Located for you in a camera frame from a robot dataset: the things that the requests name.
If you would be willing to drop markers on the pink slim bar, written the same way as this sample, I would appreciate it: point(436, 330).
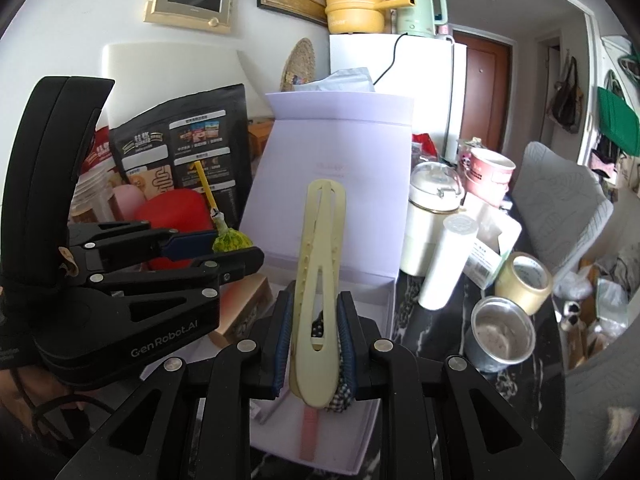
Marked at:
point(310, 435)

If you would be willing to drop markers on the red snack bag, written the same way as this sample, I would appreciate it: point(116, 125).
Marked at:
point(100, 152)

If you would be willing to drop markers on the lilac gift box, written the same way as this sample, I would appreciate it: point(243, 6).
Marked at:
point(290, 160)

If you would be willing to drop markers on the pink paper cup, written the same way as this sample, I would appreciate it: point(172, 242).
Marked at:
point(492, 175)

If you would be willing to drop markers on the red packet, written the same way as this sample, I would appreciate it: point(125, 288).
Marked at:
point(425, 142)

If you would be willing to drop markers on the steel bowl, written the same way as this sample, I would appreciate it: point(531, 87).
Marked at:
point(500, 340)

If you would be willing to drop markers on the white fridge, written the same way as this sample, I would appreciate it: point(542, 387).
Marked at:
point(430, 85)

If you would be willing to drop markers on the dark hanging bag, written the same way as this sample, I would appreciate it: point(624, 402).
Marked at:
point(567, 105)

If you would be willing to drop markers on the stack of clear containers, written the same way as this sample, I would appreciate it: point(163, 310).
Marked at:
point(92, 195)

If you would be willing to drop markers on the red canister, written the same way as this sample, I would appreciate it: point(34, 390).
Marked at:
point(170, 210)

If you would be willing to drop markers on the long yellow hair clip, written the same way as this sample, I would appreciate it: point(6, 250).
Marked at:
point(312, 385)

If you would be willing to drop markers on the white tube bottle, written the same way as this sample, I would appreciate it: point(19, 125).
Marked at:
point(445, 270)

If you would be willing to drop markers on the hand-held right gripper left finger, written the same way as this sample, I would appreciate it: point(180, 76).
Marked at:
point(282, 340)

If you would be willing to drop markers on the gold carton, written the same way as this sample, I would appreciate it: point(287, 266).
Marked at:
point(240, 310)

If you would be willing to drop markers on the woven straw mat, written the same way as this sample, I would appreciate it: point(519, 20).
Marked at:
point(299, 65)

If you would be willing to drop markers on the yellow pot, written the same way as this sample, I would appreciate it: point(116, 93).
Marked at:
point(355, 15)

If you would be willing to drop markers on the large green tote bag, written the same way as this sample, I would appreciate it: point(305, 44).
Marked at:
point(617, 115)

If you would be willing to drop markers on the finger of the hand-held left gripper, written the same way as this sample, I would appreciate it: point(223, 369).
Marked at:
point(235, 265)
point(190, 245)

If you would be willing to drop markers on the brown door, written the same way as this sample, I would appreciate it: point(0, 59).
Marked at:
point(485, 90)

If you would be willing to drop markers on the pink cylinder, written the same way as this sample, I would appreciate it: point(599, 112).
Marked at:
point(127, 200)

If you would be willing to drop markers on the cardboard box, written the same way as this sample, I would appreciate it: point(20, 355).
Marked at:
point(260, 137)

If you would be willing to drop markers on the white plastic packet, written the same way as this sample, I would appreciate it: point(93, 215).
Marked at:
point(340, 80)

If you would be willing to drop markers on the white jar with clear lid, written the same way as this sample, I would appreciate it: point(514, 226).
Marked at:
point(417, 240)

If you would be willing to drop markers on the clear tape roll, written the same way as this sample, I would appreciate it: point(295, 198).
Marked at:
point(515, 290)

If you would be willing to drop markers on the gingham scrunchie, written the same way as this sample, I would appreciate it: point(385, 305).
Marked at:
point(342, 397)

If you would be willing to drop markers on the person's left hand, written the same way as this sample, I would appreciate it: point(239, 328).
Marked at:
point(50, 390)

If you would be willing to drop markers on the white carton with label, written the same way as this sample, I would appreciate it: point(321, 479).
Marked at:
point(487, 260)

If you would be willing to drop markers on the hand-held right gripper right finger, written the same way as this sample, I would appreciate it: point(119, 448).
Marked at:
point(348, 340)

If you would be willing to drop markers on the white panel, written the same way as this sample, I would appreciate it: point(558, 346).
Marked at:
point(165, 75)

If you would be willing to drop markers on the green pompom pick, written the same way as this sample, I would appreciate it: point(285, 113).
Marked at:
point(230, 242)

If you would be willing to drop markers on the green electric kettle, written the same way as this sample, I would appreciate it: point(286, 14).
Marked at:
point(417, 15)

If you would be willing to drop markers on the black snack bag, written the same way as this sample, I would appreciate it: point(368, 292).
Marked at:
point(230, 125)

